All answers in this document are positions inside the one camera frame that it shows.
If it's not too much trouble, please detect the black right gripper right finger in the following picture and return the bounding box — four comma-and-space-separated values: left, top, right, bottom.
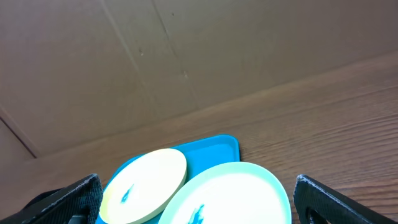
293, 174, 397, 224

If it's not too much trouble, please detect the light blue plate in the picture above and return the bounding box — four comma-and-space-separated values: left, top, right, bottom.
159, 162, 292, 224

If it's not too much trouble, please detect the far yellow-green plate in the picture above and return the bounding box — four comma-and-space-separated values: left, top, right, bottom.
99, 149, 187, 223

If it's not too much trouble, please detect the cardboard backdrop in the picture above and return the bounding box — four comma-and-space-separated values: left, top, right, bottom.
1, 0, 397, 157

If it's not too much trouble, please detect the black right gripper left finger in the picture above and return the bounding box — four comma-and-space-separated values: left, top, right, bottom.
1, 174, 103, 224

